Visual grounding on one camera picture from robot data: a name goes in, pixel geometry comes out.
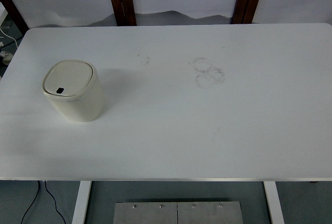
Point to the cream trash can body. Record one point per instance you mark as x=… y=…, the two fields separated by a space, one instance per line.
x=83 y=107

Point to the cream trash can lid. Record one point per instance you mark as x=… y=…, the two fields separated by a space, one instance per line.
x=68 y=78

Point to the left white table leg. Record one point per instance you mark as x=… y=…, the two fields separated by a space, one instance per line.
x=82 y=201

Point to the white table leg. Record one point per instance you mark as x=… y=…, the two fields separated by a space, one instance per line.
x=82 y=201
x=273 y=201

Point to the right white table leg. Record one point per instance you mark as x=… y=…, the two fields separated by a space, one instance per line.
x=273 y=201

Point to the grey metal base plate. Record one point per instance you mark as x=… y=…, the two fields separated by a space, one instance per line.
x=178 y=212

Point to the far-left brown wooden post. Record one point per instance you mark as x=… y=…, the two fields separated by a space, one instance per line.
x=15 y=15

